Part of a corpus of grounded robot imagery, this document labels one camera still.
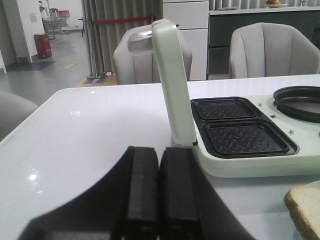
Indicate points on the red trash bin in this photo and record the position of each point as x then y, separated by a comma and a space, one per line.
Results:
42, 45

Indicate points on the bread slice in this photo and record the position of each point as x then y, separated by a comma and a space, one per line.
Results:
305, 210

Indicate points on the black round frying pan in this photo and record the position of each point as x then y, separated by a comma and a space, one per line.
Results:
300, 102

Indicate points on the red barrier belt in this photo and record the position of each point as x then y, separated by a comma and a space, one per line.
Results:
124, 20

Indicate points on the grey armchair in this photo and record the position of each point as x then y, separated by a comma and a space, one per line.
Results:
135, 69
270, 49

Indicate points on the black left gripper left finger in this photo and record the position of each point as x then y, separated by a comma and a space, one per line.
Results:
123, 205

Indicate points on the green breakfast maker base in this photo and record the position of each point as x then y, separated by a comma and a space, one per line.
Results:
249, 137

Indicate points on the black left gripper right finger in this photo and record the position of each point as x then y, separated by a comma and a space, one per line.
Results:
190, 208

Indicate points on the left grey armchair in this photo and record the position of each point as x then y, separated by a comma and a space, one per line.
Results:
135, 69

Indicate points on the right grey armchair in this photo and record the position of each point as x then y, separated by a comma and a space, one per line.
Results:
270, 49

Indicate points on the dark grey counter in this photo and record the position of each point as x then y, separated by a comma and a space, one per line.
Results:
223, 25

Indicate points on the fruit plate on counter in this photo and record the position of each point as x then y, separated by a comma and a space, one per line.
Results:
275, 4

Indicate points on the white cabinet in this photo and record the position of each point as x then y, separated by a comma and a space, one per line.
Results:
192, 19

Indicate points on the light green plate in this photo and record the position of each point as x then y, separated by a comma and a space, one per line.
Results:
313, 186

